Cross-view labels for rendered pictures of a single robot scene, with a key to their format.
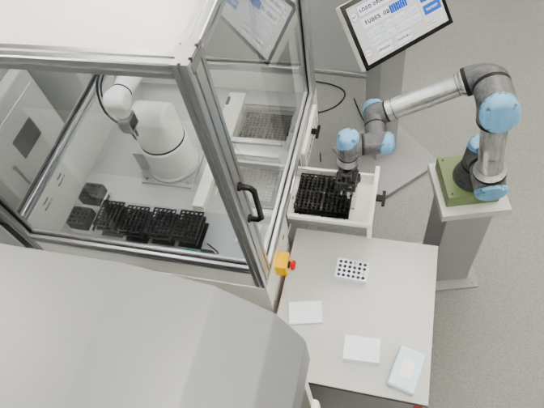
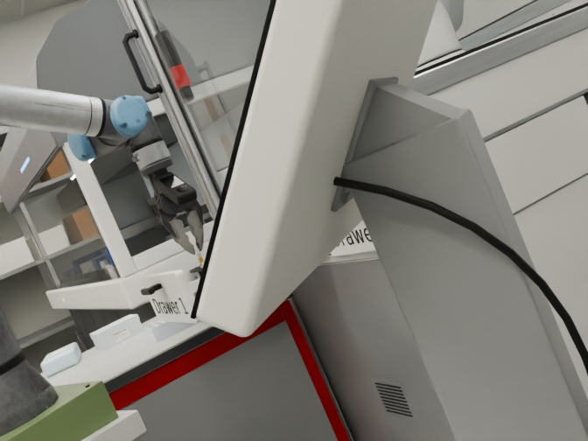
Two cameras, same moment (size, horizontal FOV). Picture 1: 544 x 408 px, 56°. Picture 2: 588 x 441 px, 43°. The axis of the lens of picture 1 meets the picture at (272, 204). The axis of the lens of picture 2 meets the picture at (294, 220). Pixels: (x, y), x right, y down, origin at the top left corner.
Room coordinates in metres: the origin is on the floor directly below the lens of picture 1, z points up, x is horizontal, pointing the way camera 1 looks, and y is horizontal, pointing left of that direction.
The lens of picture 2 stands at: (2.35, -1.43, 1.04)
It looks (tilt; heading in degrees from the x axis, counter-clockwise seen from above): 4 degrees down; 130
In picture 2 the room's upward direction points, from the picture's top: 23 degrees counter-clockwise
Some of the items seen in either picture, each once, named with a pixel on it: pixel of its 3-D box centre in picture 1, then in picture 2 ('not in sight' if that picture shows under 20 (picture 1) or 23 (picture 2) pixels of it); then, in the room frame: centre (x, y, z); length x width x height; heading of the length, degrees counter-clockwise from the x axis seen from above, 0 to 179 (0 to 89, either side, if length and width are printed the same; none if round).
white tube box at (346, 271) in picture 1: (351, 271); (172, 324); (0.85, -0.24, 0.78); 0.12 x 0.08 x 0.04; 64
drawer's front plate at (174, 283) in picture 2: (373, 201); (170, 297); (1.08, -0.40, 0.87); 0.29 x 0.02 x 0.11; 156
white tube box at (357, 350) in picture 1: (361, 350); (116, 332); (0.54, -0.19, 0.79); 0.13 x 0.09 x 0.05; 68
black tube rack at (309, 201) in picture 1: (324, 197); not in sight; (1.16, -0.22, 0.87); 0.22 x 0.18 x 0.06; 66
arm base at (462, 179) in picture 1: (473, 169); (2, 393); (1.11, -0.83, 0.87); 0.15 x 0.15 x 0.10
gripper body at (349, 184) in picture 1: (347, 174); (166, 191); (1.09, -0.30, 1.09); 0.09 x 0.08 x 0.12; 156
